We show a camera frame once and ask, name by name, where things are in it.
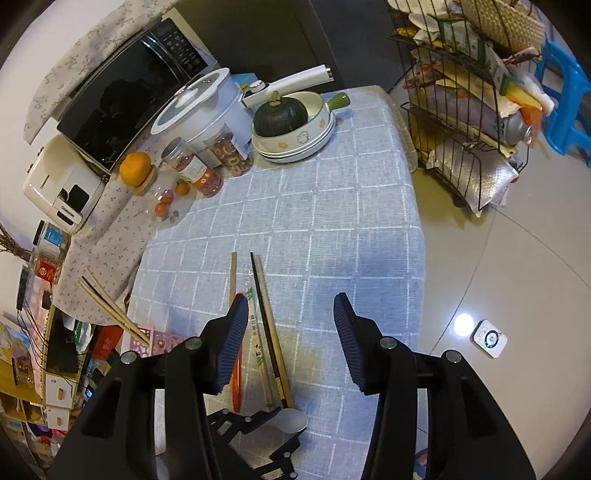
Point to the black chopstick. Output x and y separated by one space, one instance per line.
268 330

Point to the white floor device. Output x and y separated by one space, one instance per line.
490 339

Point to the stacked white plates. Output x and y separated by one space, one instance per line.
297 147

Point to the orange tangerine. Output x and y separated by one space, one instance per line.
135 169

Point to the red label glass jar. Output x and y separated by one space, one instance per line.
44 267

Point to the grey checked tablecloth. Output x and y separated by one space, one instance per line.
343 221

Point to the white electric cooking pot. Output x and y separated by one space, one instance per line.
198 109

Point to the red plastic spoon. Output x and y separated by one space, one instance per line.
236 383

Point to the blue plastic stool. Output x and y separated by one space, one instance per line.
566 126

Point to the white pot handle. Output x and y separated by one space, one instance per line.
260 92

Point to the pink perforated utensil holder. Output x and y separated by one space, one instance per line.
158 342

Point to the glass jar cork lid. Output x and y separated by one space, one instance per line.
165 197

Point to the floral cloth cover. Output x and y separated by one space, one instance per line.
110 245

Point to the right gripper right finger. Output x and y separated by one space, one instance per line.
360 339

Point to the dried fruit slices jar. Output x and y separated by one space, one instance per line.
226 148

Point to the paper chopsticks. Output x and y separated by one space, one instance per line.
258 351

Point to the blue label glass jar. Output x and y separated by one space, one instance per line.
51 240

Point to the black wire rack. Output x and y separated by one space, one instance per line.
474 104

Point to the white ceramic spoon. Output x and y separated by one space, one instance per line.
289 420

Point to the dark green squash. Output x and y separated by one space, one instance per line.
280 115

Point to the white air fryer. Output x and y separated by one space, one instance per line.
62 186

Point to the red goji berry jar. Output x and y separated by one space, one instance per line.
181 158

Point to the black microwave oven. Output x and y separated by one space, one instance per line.
111 107

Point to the wooden chopstick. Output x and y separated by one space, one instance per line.
232 277
111 309
117 306
276 341

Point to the floral microwave cover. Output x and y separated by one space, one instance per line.
86 55

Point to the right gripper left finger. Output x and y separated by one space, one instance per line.
230 330

